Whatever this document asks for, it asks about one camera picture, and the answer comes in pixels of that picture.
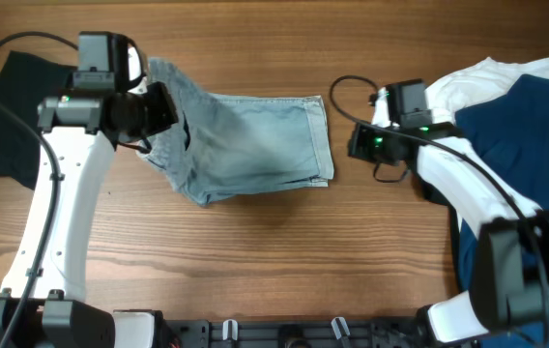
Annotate light blue denim shorts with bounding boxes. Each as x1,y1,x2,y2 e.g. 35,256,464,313
143,58,334,206

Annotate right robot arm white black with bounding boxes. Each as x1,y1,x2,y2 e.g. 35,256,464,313
349,81,549,347

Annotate white t-shirt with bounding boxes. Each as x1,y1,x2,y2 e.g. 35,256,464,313
425,57,549,124

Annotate folded black garment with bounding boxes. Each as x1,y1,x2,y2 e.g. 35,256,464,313
0,50,77,190

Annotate dark blue t-shirt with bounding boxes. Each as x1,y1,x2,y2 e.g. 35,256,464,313
455,74,549,347

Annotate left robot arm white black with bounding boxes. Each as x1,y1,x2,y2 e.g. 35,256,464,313
0,43,177,347

